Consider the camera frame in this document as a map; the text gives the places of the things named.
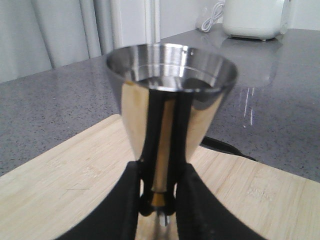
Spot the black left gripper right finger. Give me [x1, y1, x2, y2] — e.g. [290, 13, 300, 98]
[176, 163, 250, 240]

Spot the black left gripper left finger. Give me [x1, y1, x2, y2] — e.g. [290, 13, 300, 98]
[58, 161, 140, 240]

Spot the steel double jigger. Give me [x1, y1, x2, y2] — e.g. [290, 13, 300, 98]
[104, 42, 238, 240]

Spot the clear glass beaker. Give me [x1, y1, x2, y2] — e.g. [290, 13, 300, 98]
[199, 0, 291, 130]

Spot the dark object behind board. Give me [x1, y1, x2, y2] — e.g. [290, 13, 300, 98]
[200, 136, 257, 162]

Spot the light wooden cutting board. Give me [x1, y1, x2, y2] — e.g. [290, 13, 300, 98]
[0, 114, 320, 240]

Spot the grey curtain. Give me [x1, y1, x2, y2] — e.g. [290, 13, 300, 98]
[0, 0, 161, 85]

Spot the white kitchen appliance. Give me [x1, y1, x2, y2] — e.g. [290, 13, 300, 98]
[222, 0, 291, 41]

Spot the white coiled cable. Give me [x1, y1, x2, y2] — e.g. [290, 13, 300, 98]
[194, 0, 226, 34]

